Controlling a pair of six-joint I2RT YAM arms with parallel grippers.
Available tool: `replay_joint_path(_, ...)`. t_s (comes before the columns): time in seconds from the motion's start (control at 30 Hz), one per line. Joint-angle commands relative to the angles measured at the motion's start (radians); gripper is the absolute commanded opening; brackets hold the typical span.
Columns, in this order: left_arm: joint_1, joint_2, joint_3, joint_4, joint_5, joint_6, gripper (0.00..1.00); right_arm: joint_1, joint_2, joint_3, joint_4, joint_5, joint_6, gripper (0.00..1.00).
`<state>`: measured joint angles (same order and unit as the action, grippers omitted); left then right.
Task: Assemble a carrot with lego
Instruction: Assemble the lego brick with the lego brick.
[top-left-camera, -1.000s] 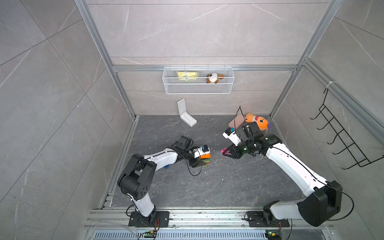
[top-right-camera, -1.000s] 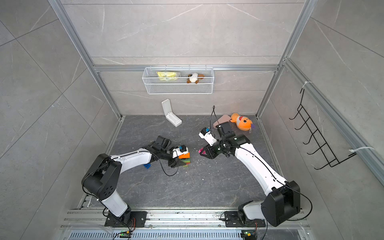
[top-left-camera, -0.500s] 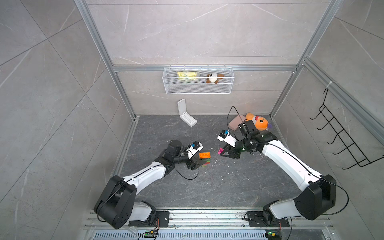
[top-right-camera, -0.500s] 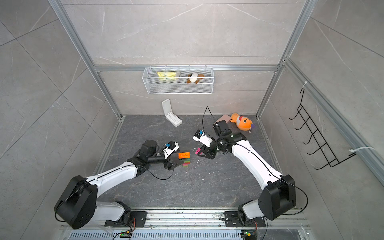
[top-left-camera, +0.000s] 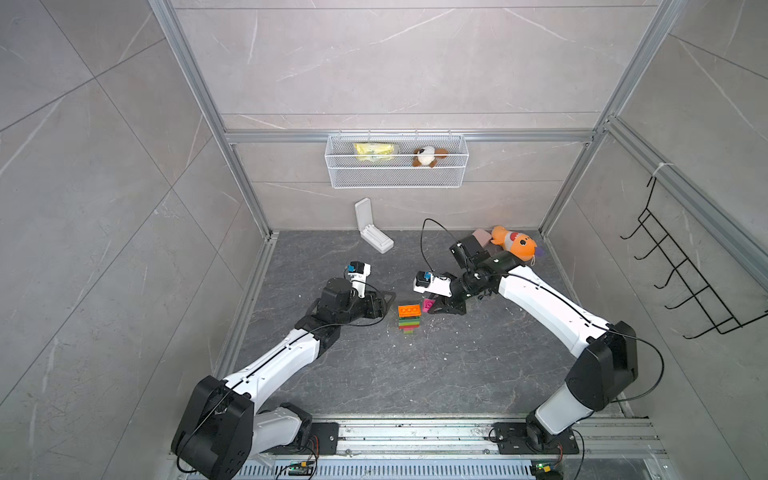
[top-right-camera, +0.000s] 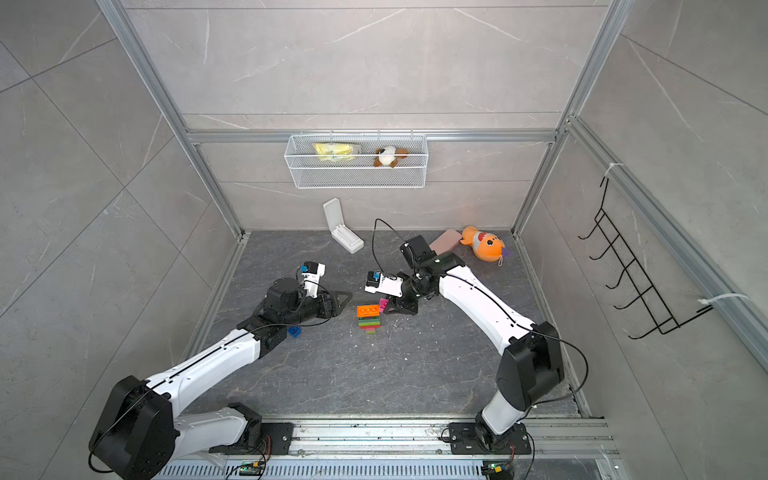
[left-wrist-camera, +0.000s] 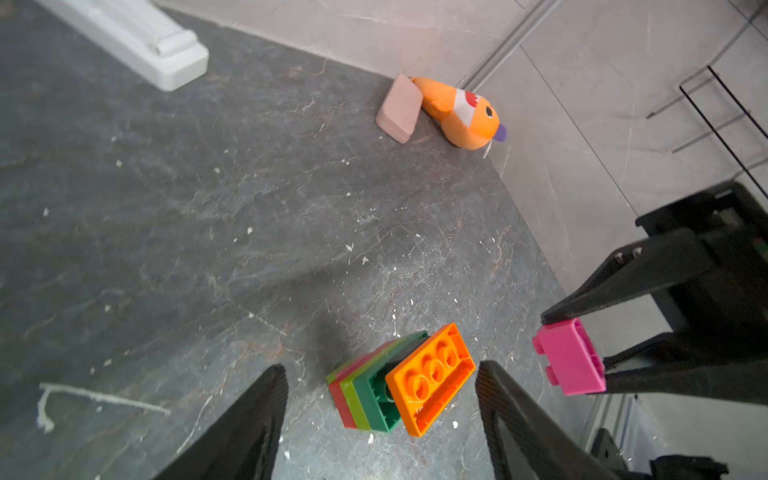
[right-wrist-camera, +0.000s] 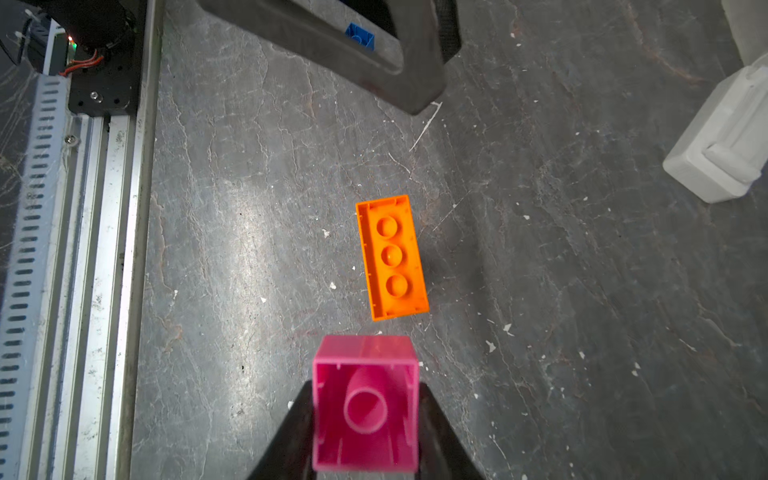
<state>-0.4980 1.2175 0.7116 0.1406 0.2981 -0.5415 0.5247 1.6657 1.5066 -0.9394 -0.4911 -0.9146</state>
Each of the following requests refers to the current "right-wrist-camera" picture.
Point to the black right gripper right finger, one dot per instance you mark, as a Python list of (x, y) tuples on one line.
[(441, 453)]

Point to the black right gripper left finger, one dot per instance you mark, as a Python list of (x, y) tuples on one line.
[(289, 454)]

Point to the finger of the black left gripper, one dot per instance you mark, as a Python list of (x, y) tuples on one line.
[(410, 87)]

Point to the magenta lego brick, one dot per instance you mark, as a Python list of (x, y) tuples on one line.
[(365, 399)]

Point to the orange lego brick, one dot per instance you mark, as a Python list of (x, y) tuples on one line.
[(393, 269)]

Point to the blue lego brick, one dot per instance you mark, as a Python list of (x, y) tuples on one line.
[(363, 37)]

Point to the white open flip box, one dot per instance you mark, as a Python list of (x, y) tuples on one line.
[(724, 149)]

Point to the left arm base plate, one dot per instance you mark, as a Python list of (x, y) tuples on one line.
[(112, 87)]

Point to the aluminium front rail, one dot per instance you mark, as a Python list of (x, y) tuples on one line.
[(91, 405)]

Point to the grey perforated cable duct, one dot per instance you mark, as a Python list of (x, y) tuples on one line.
[(28, 325)]

